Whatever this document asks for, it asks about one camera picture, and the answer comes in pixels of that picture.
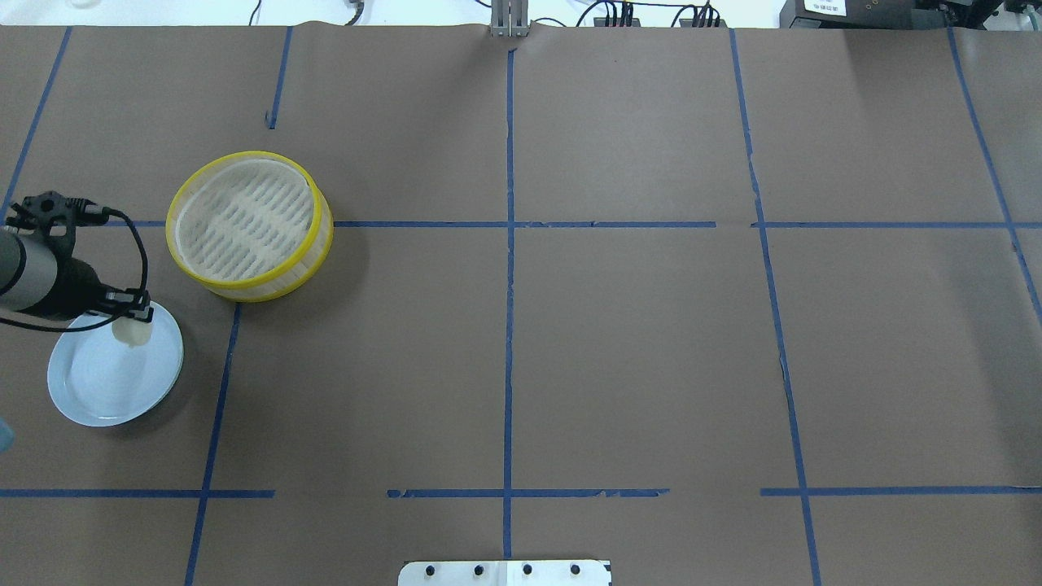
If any light blue plate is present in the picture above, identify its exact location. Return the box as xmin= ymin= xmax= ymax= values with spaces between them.
xmin=47 ymin=303 xmax=185 ymax=428

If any yellow round steamer basket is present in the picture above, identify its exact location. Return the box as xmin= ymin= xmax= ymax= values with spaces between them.
xmin=166 ymin=150 xmax=334 ymax=303

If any far orange black connector module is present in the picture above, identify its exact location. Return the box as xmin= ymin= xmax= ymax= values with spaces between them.
xmin=576 ymin=1 xmax=637 ymax=28

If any near orange black connector module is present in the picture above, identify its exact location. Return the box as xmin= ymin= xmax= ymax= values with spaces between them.
xmin=671 ymin=2 xmax=727 ymax=28

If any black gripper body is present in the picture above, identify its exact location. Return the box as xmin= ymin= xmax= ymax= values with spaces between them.
xmin=41 ymin=257 xmax=116 ymax=320

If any white steamed bun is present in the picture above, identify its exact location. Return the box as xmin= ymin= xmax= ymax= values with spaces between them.
xmin=111 ymin=317 xmax=154 ymax=348

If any aluminium frame post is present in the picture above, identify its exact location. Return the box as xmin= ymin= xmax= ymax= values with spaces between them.
xmin=483 ymin=0 xmax=531 ymax=38

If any white pedestal column with base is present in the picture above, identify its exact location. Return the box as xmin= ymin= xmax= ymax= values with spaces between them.
xmin=397 ymin=559 xmax=613 ymax=585

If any black camera cable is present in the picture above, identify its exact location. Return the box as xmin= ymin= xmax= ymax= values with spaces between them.
xmin=0 ymin=207 xmax=151 ymax=333

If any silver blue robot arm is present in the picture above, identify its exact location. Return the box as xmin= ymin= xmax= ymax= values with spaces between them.
xmin=1 ymin=229 xmax=154 ymax=323

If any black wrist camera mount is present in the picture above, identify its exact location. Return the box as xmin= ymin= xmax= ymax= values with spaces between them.
xmin=4 ymin=190 xmax=111 ymax=246

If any black computer box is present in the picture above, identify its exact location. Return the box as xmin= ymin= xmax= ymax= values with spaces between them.
xmin=778 ymin=0 xmax=1002 ymax=32

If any orange black connector module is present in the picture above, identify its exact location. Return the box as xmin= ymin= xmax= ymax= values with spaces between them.
xmin=671 ymin=2 xmax=727 ymax=28
xmin=576 ymin=1 xmax=637 ymax=28

